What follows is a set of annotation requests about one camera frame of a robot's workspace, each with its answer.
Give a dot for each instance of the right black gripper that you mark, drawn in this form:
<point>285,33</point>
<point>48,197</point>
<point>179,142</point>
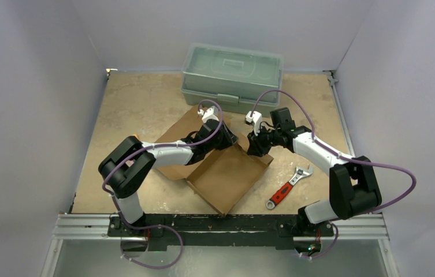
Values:
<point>257,142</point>

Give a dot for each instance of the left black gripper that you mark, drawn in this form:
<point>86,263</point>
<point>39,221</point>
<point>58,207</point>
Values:
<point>229,138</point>

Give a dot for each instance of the brown cardboard box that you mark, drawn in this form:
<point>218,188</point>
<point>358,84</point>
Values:
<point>222,178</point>

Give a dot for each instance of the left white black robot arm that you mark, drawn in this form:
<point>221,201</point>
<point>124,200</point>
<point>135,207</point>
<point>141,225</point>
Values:
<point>127,166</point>

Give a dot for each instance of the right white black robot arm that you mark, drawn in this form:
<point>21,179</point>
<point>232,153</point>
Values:
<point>353,186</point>

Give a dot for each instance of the translucent green plastic toolbox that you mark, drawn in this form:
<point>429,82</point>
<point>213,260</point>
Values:
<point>237,79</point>

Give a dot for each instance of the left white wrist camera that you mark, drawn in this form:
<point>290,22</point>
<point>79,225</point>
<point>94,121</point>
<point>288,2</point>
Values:
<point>211,113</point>

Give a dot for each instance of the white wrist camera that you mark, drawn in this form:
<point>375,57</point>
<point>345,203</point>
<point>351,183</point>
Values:
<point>254,119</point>
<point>211,113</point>

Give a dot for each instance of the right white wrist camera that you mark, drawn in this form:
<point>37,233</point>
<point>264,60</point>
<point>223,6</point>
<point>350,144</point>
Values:
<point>254,119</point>

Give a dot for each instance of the red handled adjustable wrench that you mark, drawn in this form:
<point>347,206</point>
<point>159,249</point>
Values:
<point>282,192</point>

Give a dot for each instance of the black metal base rail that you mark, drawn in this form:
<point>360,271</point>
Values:
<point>278,231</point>

